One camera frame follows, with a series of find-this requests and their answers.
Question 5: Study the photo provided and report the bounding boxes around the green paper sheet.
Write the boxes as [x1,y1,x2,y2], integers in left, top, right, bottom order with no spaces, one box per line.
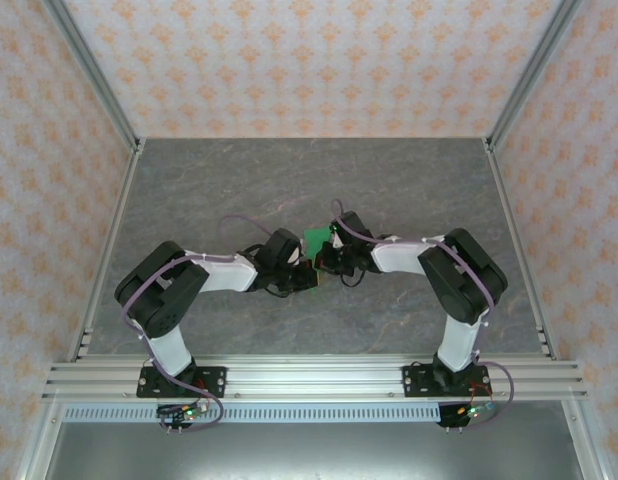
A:
[302,225,333,290]

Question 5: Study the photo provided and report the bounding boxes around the grey metal sheet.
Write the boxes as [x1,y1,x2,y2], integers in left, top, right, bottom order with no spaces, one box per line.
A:
[43,422,585,480]

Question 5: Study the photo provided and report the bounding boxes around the aluminium cross beam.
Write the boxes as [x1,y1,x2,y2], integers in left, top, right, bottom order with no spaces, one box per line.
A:
[41,355,589,401]

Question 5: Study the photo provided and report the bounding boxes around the left small circuit board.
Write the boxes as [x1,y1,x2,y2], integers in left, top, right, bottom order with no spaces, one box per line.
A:
[156,402,210,421]

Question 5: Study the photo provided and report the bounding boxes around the small circuit board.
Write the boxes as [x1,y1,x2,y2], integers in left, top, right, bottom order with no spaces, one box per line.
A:
[456,402,495,419]
[156,402,210,421]

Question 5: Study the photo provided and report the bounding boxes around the right small circuit board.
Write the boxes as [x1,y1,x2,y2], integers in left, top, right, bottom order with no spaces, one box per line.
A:
[456,402,495,419]

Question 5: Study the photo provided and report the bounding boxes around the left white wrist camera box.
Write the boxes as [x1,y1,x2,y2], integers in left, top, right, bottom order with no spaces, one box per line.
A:
[290,237,311,267]

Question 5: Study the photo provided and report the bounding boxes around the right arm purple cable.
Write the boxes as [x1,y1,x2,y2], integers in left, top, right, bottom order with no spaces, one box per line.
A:
[329,198,516,431]

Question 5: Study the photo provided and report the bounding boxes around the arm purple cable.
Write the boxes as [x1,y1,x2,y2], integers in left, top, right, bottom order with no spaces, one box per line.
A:
[329,198,516,431]
[119,214,225,435]

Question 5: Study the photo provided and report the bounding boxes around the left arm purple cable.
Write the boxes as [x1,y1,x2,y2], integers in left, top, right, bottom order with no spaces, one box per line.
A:
[119,214,225,435]

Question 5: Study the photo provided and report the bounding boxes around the grey slotted cable duct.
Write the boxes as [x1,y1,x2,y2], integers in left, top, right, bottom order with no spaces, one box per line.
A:
[62,404,443,424]

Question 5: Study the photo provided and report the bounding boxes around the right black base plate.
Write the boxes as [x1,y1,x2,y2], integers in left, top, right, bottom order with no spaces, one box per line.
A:
[402,364,492,400]

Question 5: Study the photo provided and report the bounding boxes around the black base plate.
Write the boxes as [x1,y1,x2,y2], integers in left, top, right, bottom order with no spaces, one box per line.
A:
[136,366,228,400]
[402,364,492,400]

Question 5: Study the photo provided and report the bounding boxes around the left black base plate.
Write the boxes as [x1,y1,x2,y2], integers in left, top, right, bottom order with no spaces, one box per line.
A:
[136,366,228,400]

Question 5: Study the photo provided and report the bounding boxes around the right aluminium side rail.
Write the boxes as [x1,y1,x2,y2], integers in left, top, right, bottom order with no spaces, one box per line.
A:
[483,142,560,362]

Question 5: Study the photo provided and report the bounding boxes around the aluminium side rail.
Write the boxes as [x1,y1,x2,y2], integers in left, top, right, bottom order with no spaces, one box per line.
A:
[66,142,146,364]
[483,142,560,362]

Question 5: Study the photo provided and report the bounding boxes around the left aluminium side rail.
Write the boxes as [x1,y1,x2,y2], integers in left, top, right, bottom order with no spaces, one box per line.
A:
[66,142,146,364]

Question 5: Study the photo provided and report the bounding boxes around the right aluminium corner post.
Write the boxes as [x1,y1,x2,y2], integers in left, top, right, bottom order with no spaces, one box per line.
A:
[483,0,588,154]

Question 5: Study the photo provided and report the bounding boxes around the aluminium corner post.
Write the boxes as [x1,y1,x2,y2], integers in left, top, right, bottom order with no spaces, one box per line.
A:
[483,0,588,154]
[41,0,143,154]

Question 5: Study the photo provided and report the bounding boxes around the left aluminium corner post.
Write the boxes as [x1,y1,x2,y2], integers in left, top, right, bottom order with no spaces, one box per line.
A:
[41,0,143,154]

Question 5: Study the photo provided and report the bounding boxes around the right aluminium frame leg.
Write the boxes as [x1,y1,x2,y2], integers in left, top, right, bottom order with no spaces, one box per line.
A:
[561,399,613,480]

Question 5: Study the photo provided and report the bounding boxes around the aluminium frame leg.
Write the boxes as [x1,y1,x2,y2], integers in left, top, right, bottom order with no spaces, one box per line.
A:
[13,399,65,480]
[561,399,613,480]

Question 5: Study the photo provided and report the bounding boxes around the left aluminium frame leg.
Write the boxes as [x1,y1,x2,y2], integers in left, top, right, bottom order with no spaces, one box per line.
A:
[13,399,65,480]

